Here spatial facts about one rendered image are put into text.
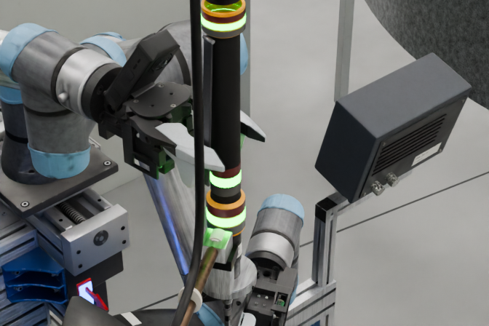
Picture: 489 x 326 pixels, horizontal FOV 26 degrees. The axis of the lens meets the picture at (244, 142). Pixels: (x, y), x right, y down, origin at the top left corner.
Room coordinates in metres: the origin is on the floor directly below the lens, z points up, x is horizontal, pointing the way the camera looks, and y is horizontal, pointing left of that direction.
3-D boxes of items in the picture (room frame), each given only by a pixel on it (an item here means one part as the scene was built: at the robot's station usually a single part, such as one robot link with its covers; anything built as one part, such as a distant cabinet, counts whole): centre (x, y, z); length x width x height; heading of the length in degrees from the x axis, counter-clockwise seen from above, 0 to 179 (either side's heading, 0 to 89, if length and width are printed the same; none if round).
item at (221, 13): (0.91, 0.02, 1.80); 0.04 x 0.04 x 0.03
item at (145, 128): (0.93, 0.09, 1.65); 0.09 x 0.05 x 0.02; 35
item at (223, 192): (0.91, 0.02, 1.59); 0.03 x 0.03 x 0.01
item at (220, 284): (0.90, 0.02, 1.50); 0.09 x 0.07 x 0.10; 165
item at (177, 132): (0.89, 0.06, 1.63); 0.09 x 0.03 x 0.06; 35
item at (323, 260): (1.52, -0.15, 0.96); 0.03 x 0.03 x 0.20; 40
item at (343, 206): (1.59, -0.23, 1.04); 0.24 x 0.03 x 0.03; 130
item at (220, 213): (0.91, 0.02, 1.57); 0.04 x 0.04 x 0.01
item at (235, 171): (0.91, 0.02, 1.62); 0.03 x 0.03 x 0.01
